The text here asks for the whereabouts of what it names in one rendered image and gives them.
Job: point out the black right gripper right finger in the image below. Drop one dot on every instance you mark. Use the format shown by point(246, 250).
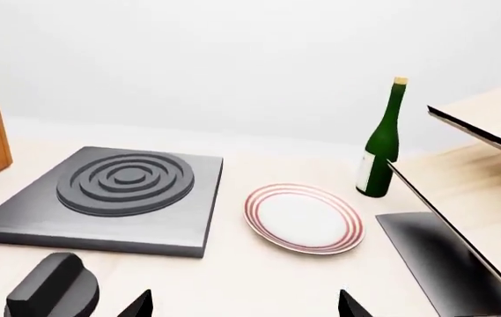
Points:
point(350, 307)

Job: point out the dark grey stove knob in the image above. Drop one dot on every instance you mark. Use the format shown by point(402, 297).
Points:
point(52, 290)

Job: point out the green wine bottle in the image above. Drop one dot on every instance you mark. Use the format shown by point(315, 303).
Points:
point(380, 148)

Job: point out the light wood shelf rack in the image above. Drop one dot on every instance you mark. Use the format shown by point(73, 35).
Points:
point(466, 211)

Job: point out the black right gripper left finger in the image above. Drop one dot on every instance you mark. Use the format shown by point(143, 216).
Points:
point(139, 307)

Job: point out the white plate with red rings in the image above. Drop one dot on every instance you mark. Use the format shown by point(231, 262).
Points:
point(304, 218)

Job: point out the dark grey stove plate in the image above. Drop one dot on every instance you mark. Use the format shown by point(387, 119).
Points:
point(109, 201)

